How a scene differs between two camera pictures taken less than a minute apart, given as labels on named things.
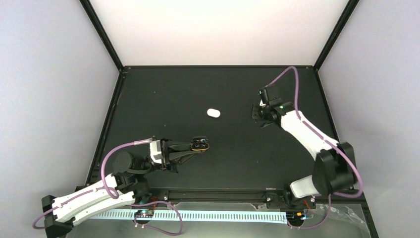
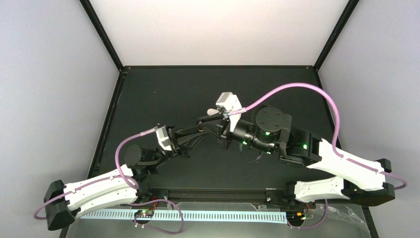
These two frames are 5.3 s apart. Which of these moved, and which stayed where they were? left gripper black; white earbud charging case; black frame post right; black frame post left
Moved: left gripper black
Stayed: black frame post right; black frame post left; white earbud charging case
